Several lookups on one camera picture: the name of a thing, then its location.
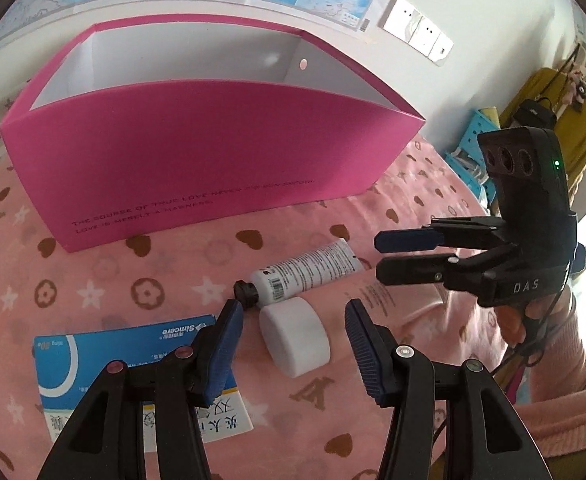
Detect large pink tube white cap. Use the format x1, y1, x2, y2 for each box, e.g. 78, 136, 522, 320
258, 272, 448, 378

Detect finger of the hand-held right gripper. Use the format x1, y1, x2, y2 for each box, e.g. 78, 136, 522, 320
374, 216, 506, 253
376, 242, 518, 293

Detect pink cardboard box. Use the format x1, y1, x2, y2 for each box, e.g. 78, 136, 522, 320
0, 22, 426, 253

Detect small black bag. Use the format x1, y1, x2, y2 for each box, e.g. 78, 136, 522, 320
515, 100, 556, 128

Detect blue medicine box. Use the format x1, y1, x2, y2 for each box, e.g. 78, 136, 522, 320
33, 314, 254, 453

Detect person's right hand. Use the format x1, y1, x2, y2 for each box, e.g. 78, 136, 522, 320
495, 305, 528, 346

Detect white wall socket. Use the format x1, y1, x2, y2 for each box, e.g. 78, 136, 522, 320
379, 0, 419, 41
409, 14, 444, 52
432, 30, 454, 61

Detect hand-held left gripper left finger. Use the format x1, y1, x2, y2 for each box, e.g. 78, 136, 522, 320
36, 299, 245, 480

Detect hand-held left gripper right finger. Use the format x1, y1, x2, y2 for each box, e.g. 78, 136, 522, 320
344, 298, 558, 480

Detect pink printed cloth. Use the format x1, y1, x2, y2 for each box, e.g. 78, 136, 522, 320
0, 95, 524, 480

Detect white tube with black cap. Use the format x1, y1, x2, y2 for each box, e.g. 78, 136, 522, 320
234, 238, 363, 308

